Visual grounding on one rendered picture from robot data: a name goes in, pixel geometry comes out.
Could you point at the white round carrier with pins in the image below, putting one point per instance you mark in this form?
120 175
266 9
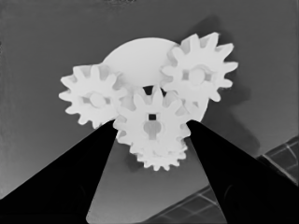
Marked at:
140 59

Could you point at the white toothed gear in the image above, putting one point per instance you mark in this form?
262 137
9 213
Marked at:
168 124
93 115
162 160
183 62

